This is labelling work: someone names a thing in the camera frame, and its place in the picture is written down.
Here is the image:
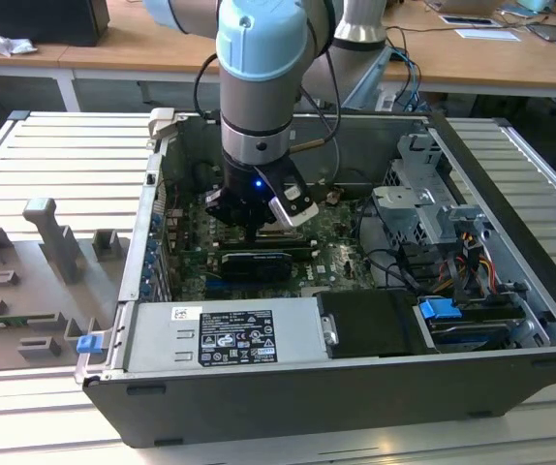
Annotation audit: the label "green RAM stick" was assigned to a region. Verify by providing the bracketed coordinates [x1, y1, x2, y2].
[0, 314, 61, 329]

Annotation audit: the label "grey parts rack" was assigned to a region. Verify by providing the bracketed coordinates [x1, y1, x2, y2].
[0, 196, 132, 374]

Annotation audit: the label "black RAM slot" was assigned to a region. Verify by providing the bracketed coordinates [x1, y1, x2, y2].
[220, 247, 319, 260]

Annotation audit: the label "grey case latch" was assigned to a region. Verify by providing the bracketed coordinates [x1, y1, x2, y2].
[146, 108, 188, 142]

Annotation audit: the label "black PC case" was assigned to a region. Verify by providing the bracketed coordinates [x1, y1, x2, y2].
[81, 108, 556, 450]

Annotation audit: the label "black box on desk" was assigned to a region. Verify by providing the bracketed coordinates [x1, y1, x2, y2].
[0, 0, 110, 48]

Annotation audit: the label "crumpled white paper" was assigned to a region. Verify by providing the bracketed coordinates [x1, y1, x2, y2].
[0, 26, 38, 57]

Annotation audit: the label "white paper sheet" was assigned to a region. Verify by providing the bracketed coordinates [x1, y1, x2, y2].
[454, 27, 521, 43]

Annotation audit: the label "black plastic shroud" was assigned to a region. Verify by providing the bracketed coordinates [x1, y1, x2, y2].
[315, 289, 432, 360]

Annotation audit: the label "metal drive cage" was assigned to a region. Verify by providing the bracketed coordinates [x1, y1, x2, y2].
[372, 134, 495, 246]

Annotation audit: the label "graphics card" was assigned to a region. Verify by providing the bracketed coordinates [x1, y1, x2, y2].
[219, 250, 293, 284]

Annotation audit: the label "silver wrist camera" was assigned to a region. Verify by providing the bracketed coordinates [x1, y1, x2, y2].
[266, 182, 321, 229]

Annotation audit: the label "green motherboard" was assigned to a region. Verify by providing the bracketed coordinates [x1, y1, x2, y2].
[161, 191, 374, 301]

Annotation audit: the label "wooden desk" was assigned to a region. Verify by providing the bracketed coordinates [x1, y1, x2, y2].
[0, 0, 556, 103]

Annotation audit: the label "hard disk in blue carrier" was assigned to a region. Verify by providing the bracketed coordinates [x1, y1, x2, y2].
[417, 297, 529, 353]

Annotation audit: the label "grey power supply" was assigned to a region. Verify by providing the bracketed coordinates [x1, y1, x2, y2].
[123, 295, 333, 375]

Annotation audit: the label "yellow red power wires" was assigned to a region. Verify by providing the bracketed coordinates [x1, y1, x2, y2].
[432, 231, 500, 296]

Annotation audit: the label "CPU socket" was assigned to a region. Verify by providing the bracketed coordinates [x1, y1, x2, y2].
[253, 223, 306, 244]

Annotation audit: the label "blue case latch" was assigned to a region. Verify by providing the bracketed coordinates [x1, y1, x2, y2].
[77, 333, 103, 356]

